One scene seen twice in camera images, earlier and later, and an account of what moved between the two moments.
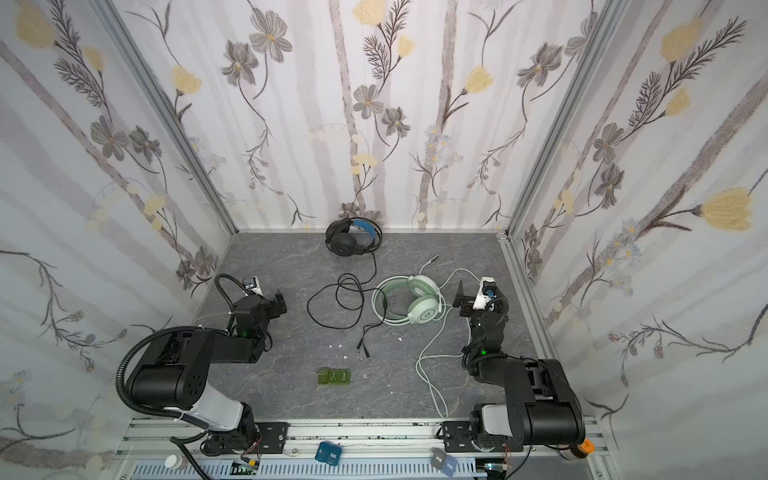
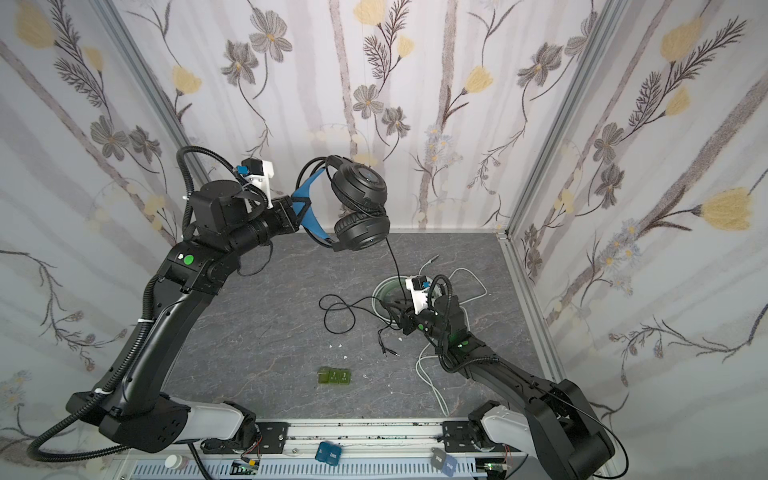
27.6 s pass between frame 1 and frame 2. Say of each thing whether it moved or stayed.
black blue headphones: moved
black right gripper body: moved
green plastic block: stayed
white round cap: stayed
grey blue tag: stayed
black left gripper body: moved
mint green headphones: stayed
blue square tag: stayed
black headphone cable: moved
